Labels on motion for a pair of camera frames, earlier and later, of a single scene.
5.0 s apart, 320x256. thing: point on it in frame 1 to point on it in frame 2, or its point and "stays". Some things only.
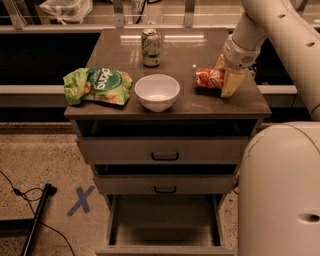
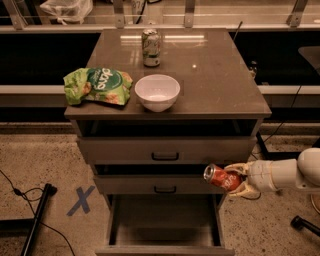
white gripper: (238, 56) to (261, 176)
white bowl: (157, 92) stays
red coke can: (209, 78) to (222, 177)
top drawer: (165, 150) stays
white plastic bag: (67, 10) stays
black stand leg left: (41, 208) stays
